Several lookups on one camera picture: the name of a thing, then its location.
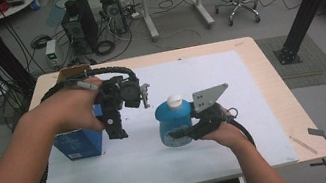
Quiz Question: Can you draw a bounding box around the large black computer tower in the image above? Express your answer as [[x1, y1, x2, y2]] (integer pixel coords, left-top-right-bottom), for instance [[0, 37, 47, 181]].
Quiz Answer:
[[57, 0, 103, 58]]

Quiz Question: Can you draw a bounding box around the round white table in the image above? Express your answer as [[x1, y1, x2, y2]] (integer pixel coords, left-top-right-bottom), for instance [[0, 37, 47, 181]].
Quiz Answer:
[[0, 0, 43, 21]]

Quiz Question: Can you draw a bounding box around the light wooden table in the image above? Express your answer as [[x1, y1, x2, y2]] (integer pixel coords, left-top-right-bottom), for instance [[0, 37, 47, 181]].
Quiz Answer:
[[9, 24, 326, 183]]

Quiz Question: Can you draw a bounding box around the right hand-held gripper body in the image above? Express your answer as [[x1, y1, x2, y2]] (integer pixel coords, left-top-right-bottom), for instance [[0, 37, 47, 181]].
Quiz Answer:
[[184, 81, 242, 141]]

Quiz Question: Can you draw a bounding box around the white-legged desk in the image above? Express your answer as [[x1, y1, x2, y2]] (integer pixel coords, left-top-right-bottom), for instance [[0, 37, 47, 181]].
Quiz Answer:
[[135, 0, 246, 44]]

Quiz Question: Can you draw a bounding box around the slim black computer tower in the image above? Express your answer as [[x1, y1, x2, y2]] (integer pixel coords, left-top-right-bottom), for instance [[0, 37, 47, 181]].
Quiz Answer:
[[99, 0, 130, 38]]

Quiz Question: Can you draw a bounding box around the white power supply unit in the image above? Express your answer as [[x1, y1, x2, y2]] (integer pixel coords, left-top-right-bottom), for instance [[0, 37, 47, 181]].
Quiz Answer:
[[42, 38, 62, 71]]

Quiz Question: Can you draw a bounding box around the coiled black cable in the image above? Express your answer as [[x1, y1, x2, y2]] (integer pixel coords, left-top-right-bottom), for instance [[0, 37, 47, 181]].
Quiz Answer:
[[93, 38, 118, 57], [29, 33, 53, 51]]

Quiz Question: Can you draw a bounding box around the person's right hand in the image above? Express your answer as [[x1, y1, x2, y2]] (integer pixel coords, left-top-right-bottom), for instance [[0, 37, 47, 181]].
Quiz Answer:
[[199, 119, 250, 157]]

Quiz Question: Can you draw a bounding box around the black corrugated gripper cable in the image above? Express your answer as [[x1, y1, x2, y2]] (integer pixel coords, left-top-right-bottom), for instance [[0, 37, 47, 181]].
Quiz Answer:
[[228, 115, 257, 152], [0, 60, 158, 183]]

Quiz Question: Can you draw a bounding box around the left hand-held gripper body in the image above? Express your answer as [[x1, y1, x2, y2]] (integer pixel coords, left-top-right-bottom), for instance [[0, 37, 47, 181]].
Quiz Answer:
[[91, 70, 153, 117]]

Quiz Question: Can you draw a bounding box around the thin wooden stick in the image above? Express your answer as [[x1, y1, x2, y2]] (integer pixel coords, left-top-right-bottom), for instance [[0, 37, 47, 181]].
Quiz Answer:
[[289, 131, 318, 159]]

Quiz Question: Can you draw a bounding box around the blue cardboard box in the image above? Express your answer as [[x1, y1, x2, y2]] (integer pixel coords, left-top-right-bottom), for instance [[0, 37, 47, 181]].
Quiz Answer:
[[47, 103, 111, 164]]

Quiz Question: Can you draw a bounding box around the white board sheet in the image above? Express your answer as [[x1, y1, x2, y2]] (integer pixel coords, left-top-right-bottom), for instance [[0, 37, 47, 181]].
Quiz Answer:
[[12, 42, 302, 183]]

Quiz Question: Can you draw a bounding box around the blue bottle with white cap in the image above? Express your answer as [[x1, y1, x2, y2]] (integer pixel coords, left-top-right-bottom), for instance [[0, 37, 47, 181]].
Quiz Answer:
[[151, 91, 200, 151]]

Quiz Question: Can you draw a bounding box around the person's left hand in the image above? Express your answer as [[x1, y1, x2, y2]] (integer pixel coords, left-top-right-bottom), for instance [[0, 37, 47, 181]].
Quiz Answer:
[[42, 75, 113, 140]]

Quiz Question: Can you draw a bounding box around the grey floor mat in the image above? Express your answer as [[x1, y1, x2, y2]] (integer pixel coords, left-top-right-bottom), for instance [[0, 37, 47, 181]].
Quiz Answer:
[[255, 27, 326, 96]]

